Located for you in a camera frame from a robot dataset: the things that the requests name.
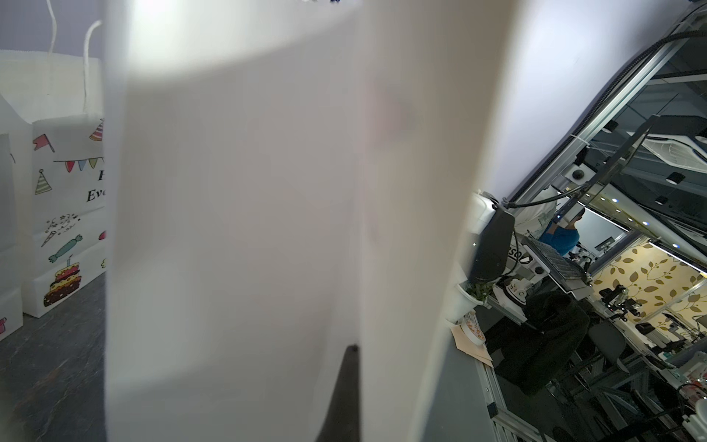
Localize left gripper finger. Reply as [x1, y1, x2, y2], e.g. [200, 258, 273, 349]
[316, 344, 361, 442]

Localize white party paper bag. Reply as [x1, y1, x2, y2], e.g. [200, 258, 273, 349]
[103, 1, 520, 441]

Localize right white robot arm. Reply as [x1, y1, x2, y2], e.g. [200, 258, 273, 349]
[468, 193, 516, 284]

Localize right rear white paper bag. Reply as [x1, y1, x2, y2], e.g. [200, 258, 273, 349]
[1, 1, 107, 318]

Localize middle white paper bag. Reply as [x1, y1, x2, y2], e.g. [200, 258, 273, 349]
[1, 98, 23, 340]

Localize person in blue shirt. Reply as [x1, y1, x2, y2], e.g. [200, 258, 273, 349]
[539, 208, 585, 256]

